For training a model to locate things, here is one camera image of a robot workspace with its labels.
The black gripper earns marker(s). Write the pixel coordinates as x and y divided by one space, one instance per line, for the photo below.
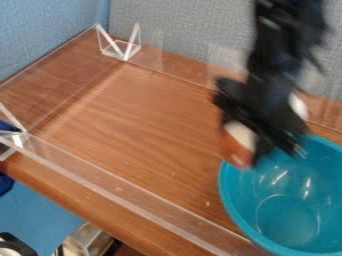
265 100

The brown and white toy mushroom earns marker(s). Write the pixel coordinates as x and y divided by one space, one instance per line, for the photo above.
238 144

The blue plastic bowl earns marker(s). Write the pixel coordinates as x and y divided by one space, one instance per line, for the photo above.
286 202

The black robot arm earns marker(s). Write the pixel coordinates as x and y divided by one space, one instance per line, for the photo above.
290 28

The clear acrylic back barrier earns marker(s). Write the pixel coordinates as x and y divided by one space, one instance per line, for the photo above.
322 112

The clear acrylic barrier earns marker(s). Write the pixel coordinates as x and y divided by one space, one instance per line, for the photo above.
322 112
115 204

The clear acrylic front barrier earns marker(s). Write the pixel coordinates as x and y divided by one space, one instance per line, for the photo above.
115 204

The clear plastic box below table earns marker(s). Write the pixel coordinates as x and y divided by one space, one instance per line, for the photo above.
87 241

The blue object at left edge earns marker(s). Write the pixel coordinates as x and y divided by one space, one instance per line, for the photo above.
5 181

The black and white object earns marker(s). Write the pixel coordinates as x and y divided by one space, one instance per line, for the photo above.
13 247

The clear acrylic corner bracket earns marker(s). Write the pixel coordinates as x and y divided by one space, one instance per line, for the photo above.
118 48

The clear acrylic left bracket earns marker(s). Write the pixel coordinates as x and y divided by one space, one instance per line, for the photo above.
12 133

